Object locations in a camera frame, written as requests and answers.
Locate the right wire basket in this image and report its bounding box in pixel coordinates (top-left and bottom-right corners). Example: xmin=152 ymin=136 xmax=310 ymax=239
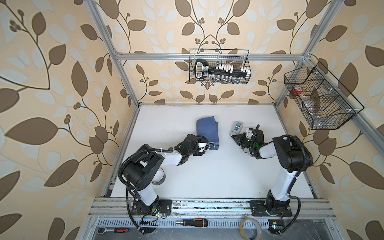
xmin=284 ymin=62 xmax=364 ymax=130

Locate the grey duct tape roll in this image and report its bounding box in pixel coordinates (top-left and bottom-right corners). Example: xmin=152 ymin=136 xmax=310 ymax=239
xmin=151 ymin=168 xmax=166 ymax=186

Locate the grey tape dispenser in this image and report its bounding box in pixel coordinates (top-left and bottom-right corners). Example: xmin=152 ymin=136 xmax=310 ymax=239
xmin=230 ymin=121 xmax=244 ymax=136

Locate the black orange screwdriver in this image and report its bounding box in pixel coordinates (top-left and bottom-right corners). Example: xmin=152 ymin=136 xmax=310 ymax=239
xmin=176 ymin=219 xmax=209 ymax=228

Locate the red handled ratchet wrench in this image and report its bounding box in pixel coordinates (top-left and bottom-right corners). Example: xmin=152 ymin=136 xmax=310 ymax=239
xmin=97 ymin=227 xmax=129 ymax=235

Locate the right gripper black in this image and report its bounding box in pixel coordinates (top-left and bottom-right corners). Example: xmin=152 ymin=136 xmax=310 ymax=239
xmin=231 ymin=132 xmax=255 ymax=150

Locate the back wire basket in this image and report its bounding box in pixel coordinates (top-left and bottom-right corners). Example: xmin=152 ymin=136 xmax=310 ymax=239
xmin=189 ymin=48 xmax=252 ymax=85

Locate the clear tape roll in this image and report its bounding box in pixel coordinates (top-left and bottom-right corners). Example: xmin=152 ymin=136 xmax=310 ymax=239
xmin=239 ymin=218 xmax=263 ymax=240

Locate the light blue wrapping paper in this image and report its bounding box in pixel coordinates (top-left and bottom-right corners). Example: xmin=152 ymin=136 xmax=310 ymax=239
xmin=196 ymin=116 xmax=220 ymax=151

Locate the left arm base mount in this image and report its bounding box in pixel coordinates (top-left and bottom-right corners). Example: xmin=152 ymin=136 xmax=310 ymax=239
xmin=131 ymin=199 xmax=172 ymax=217

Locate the black socket set rail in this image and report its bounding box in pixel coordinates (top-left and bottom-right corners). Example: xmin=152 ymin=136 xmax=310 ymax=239
xmin=192 ymin=60 xmax=252 ymax=80

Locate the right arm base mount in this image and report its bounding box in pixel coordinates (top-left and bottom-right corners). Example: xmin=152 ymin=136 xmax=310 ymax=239
xmin=249 ymin=200 xmax=293 ymax=218

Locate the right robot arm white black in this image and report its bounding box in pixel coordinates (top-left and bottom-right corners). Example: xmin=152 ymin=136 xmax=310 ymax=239
xmin=231 ymin=129 xmax=313 ymax=215

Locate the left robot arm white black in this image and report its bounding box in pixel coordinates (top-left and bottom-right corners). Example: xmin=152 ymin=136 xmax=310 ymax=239
xmin=118 ymin=134 xmax=214 ymax=208

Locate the wire basket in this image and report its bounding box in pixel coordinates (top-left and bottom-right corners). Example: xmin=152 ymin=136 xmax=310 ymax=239
xmin=284 ymin=62 xmax=364 ymax=130
xmin=189 ymin=48 xmax=252 ymax=85

